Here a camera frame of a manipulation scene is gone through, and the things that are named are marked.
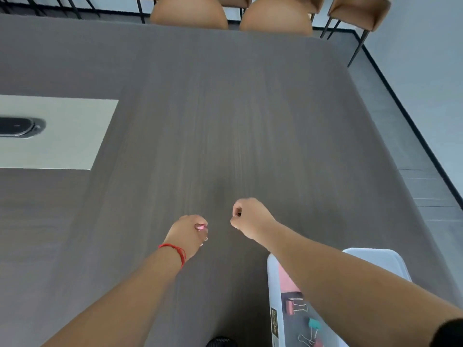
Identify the person's right hand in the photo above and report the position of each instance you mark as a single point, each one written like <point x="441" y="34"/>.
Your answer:
<point x="253" y="218"/>

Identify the tan chair with black legs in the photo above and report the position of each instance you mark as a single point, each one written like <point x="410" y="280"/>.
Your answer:
<point x="361" y="10"/>
<point x="235" y="0"/>

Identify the person's right forearm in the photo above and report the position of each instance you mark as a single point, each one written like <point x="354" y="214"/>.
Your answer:
<point x="343" y="289"/>

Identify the person's left hand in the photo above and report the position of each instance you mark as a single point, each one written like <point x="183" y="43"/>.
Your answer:
<point x="182" y="236"/>

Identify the teal binder clip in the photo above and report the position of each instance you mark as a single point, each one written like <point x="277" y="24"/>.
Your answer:
<point x="314" y="324"/>

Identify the person's right fingers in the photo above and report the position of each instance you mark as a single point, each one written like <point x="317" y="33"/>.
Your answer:
<point x="237" y="216"/>

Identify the clear plastic storage box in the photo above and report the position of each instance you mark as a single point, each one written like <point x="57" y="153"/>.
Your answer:
<point x="376" y="260"/>

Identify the black metal chair legs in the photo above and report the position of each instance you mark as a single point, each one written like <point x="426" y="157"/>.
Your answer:
<point x="72" y="5"/>

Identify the tan upholstered chair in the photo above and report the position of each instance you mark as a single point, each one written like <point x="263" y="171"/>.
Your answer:
<point x="276" y="16"/>
<point x="188" y="12"/>

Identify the black round object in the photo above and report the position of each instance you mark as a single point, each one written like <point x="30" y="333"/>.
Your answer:
<point x="221" y="342"/>

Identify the black table socket cover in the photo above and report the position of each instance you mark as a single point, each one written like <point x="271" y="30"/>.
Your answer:
<point x="18" y="126"/>

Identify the person's left fingers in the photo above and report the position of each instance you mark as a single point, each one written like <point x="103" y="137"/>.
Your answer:
<point x="202" y="234"/>

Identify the black sleeve cuff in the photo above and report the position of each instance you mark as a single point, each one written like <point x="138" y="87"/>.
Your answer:
<point x="450" y="334"/>

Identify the white table inset panel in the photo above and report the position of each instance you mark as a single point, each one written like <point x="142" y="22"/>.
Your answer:
<point x="72" y="140"/>

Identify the person's left forearm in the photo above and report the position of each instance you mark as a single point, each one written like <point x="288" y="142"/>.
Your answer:
<point x="126" y="303"/>

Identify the pink paper pad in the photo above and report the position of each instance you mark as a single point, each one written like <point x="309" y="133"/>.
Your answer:
<point x="285" y="281"/>

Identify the small pink binder clip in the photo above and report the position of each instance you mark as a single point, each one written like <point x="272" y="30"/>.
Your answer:
<point x="200" y="226"/>

